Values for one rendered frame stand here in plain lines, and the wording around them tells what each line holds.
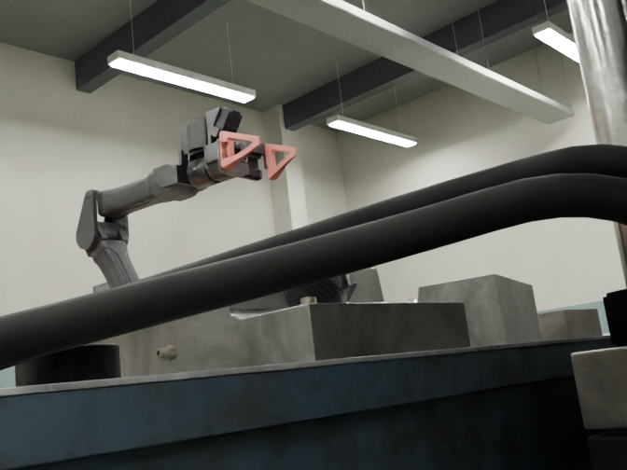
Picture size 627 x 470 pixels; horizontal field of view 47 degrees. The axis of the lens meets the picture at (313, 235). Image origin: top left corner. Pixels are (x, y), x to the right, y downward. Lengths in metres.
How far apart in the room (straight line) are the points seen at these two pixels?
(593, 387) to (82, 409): 0.39
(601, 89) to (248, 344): 0.41
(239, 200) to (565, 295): 3.89
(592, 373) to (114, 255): 1.12
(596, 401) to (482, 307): 0.48
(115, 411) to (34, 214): 6.83
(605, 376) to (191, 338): 0.44
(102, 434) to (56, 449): 0.03
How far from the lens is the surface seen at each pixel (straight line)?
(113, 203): 1.55
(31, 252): 7.11
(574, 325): 1.52
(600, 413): 0.61
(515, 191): 0.50
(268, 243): 0.54
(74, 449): 0.40
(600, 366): 0.61
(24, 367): 0.60
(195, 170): 1.37
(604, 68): 0.68
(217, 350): 0.79
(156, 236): 7.87
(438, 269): 9.27
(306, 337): 0.69
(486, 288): 1.08
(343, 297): 0.87
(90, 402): 0.40
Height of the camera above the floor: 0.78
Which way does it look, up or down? 12 degrees up
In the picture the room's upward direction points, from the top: 7 degrees counter-clockwise
